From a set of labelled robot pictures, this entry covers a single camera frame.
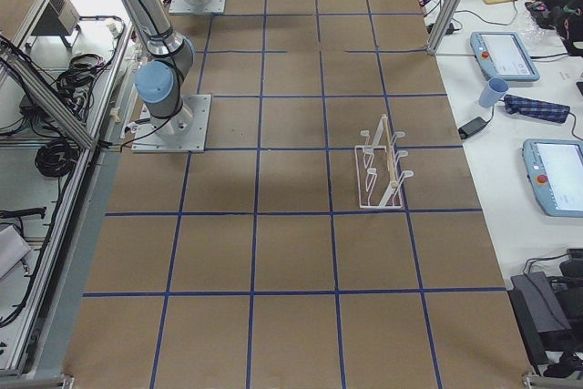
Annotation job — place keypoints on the blue cup on desk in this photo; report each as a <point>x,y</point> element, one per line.
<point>493,91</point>

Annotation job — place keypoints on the blue teach pendant far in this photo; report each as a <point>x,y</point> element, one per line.
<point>503,54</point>

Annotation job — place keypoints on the blue teach pendant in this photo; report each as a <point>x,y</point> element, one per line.
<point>503,54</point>
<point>554,170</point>

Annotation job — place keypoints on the black desk power brick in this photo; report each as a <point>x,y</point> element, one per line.
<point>472,127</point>

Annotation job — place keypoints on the blue teach pendant near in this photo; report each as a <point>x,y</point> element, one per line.
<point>554,170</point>

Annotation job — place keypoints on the white wire cup rack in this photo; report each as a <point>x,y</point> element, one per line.
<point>380,179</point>

